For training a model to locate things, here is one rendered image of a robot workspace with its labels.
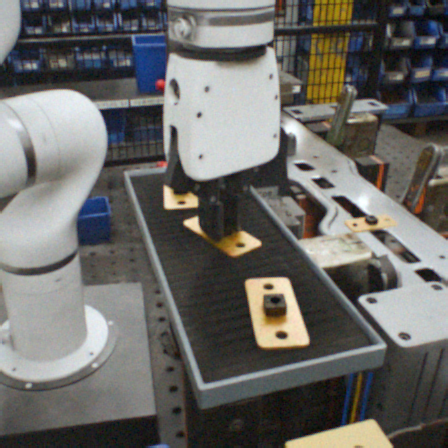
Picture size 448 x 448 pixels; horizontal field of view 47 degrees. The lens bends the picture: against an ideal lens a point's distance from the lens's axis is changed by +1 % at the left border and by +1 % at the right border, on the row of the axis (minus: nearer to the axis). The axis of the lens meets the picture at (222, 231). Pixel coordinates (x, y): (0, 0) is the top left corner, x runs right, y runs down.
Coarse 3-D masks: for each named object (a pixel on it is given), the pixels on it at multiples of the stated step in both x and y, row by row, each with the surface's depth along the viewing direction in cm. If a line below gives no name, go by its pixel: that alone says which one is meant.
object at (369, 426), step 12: (372, 420) 31; (324, 432) 31; (336, 432) 30; (348, 432) 31; (360, 432) 30; (372, 432) 31; (288, 444) 30; (300, 444) 30; (312, 444) 30; (324, 444) 30; (336, 444) 30; (348, 444) 30; (360, 444) 30; (372, 444) 30; (384, 444) 30
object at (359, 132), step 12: (348, 120) 120; (360, 120) 120; (372, 120) 121; (348, 132) 121; (360, 132) 122; (372, 132) 123; (348, 144) 122; (360, 144) 124; (372, 144) 124; (348, 156) 124; (360, 156) 125
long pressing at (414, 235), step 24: (288, 120) 134; (312, 144) 118; (288, 168) 106; (336, 168) 106; (312, 192) 95; (336, 192) 96; (360, 192) 96; (336, 216) 88; (408, 216) 88; (408, 240) 81; (432, 240) 81; (408, 264) 75; (432, 264) 75
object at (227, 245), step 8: (184, 224) 52; (192, 224) 52; (224, 224) 50; (200, 232) 51; (224, 232) 50; (232, 232) 50; (240, 232) 51; (208, 240) 49; (216, 240) 49; (224, 240) 49; (232, 240) 49; (240, 240) 49; (248, 240) 49; (256, 240) 49; (224, 248) 48; (232, 248) 48; (240, 248) 48; (248, 248) 48; (256, 248) 48; (232, 256) 47
